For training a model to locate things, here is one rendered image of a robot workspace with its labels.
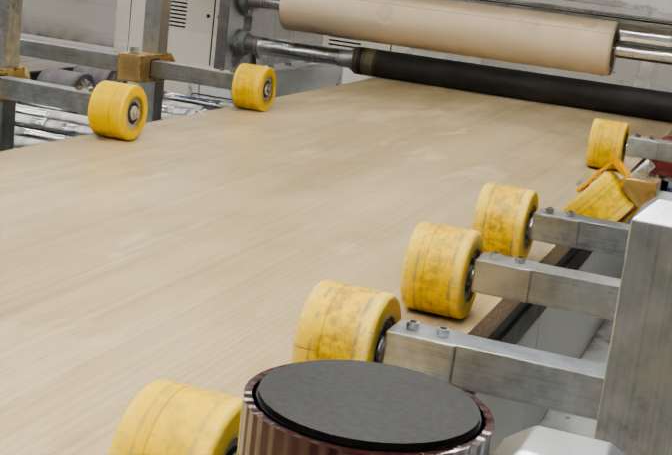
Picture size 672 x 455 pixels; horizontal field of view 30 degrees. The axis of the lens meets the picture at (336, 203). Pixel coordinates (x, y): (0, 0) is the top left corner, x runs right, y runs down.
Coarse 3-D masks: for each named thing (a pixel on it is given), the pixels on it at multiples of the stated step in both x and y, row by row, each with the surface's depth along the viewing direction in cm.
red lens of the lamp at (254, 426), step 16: (272, 368) 32; (256, 400) 29; (256, 416) 28; (240, 432) 29; (256, 432) 28; (272, 432) 28; (288, 432) 28; (240, 448) 29; (256, 448) 28; (272, 448) 28; (288, 448) 28; (304, 448) 27; (320, 448) 27; (336, 448) 27; (352, 448) 27; (448, 448) 28; (464, 448) 28; (480, 448) 28
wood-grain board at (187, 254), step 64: (192, 128) 197; (256, 128) 205; (320, 128) 213; (384, 128) 221; (448, 128) 231; (512, 128) 241; (576, 128) 252; (640, 128) 264; (0, 192) 139; (64, 192) 143; (128, 192) 147; (192, 192) 151; (256, 192) 155; (320, 192) 160; (384, 192) 165; (448, 192) 170; (576, 192) 181; (0, 256) 114; (64, 256) 117; (128, 256) 119; (192, 256) 122; (256, 256) 125; (320, 256) 128; (384, 256) 131; (0, 320) 97; (64, 320) 99; (128, 320) 101; (192, 320) 103; (256, 320) 105; (448, 320) 111; (0, 384) 84; (64, 384) 86; (128, 384) 87; (192, 384) 88; (0, 448) 75; (64, 448) 76
